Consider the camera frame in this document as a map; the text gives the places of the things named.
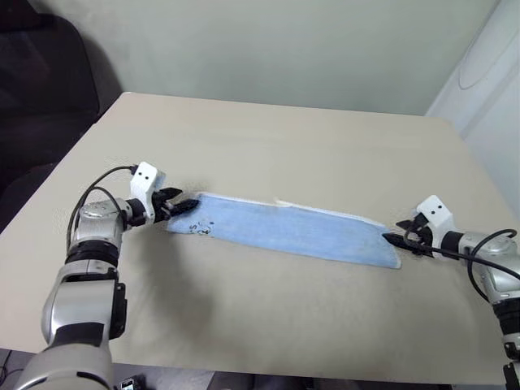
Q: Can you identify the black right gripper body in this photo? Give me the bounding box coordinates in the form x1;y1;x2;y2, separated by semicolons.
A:
409;217;438;260

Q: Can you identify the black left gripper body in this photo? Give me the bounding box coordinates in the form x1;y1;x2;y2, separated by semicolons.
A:
151;188;178;224

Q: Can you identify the light blue towel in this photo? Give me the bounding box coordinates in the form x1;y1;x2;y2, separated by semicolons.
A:
167;190;404;271

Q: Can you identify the dark upholstered chair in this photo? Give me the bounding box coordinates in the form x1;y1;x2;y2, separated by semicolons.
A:
0;0;124;236

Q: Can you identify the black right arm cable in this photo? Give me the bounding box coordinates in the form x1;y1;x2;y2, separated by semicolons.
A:
405;228;520;304

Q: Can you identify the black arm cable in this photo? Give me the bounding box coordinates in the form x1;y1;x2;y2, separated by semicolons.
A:
66;163;140;249
405;228;520;304

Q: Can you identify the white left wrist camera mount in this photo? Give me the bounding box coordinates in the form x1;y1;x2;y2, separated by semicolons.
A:
129;161;167;224

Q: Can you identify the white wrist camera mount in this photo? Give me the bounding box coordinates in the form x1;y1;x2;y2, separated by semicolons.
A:
129;161;167;224
414;194;454;246

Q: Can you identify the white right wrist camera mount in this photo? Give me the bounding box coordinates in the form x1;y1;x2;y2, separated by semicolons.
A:
414;194;454;246

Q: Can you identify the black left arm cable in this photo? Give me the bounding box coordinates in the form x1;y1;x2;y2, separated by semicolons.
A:
66;163;140;249

